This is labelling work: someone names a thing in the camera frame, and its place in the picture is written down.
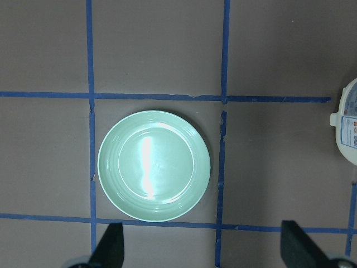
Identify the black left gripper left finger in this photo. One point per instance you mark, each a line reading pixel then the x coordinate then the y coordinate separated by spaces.
pixel 110 249

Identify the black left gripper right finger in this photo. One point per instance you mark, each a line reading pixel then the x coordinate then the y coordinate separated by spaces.
pixel 298 250

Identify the white rice cooker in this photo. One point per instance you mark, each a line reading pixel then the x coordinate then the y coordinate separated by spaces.
pixel 344 121

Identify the green plate near left arm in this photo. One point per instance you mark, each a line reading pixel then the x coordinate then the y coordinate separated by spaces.
pixel 154 166

